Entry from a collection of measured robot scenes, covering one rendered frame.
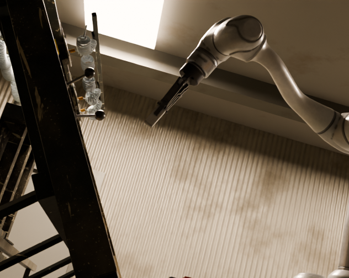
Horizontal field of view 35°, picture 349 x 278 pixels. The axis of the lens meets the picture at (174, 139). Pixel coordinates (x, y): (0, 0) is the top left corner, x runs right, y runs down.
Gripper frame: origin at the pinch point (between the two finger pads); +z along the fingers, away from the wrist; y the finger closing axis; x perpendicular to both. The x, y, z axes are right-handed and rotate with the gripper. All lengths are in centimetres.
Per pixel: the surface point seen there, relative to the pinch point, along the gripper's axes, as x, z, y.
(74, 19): -161, -94, -271
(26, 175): -75, 34, -192
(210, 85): -37, -128, -289
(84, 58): -58, -21, -75
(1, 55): -113, -6, -126
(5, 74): -113, -2, -147
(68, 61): -58, -12, -63
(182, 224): 17, -32, -387
